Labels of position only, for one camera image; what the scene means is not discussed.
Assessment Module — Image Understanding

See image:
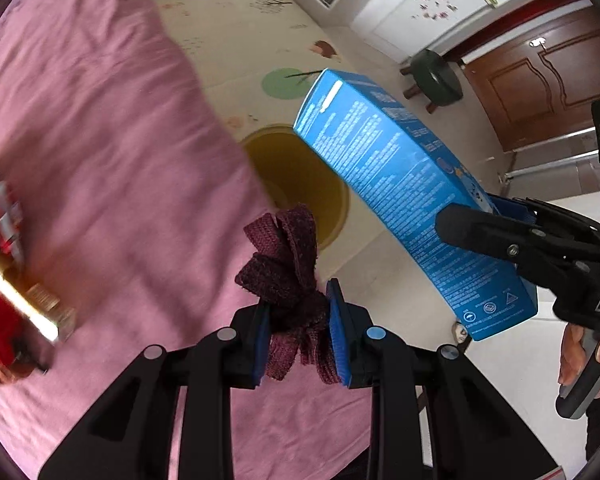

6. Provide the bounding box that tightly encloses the gold box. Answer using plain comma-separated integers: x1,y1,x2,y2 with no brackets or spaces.
0,266,78,345

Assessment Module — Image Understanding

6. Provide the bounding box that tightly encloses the person's right hand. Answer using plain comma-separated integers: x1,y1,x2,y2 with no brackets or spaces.
558,323,600,386

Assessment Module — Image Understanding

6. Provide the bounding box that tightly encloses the pink bed sheet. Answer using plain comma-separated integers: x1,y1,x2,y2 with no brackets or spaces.
0,0,381,480

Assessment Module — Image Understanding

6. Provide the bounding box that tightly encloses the brown wooden door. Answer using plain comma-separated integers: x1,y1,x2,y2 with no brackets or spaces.
462,7,600,153

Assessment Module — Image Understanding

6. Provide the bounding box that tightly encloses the red snack packet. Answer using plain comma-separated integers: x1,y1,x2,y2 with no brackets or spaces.
0,180,27,267

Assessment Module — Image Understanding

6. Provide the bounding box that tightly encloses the white metal bar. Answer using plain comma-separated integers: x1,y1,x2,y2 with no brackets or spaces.
500,150,600,181

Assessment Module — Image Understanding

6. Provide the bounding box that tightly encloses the cream printed floor mat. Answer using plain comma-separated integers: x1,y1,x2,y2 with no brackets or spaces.
142,0,511,286

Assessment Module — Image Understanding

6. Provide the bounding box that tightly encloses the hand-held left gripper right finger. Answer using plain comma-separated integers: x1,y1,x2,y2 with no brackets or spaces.
326,278,561,480

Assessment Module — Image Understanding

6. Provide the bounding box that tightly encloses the yellow waste bin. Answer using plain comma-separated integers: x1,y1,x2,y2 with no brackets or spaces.
241,127,352,251

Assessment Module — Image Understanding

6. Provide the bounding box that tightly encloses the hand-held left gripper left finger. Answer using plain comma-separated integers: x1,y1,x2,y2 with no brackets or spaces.
37,305,273,480

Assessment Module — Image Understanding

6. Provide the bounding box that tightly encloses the blue cardboard box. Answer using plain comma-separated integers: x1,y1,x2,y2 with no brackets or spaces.
292,69,538,342

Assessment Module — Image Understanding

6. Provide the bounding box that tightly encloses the maroon knitted cloth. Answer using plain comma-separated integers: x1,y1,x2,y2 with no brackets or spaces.
235,204,341,386

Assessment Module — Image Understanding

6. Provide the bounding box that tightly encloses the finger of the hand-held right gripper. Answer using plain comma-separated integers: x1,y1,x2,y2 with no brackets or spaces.
487,195,600,248
436,204,600,297

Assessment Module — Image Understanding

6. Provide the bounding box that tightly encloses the green round stool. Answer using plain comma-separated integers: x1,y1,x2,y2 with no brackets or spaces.
400,50,463,115

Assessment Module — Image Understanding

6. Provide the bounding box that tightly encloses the white cabinet with stickers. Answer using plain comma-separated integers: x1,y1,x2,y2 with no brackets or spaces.
350,0,588,61

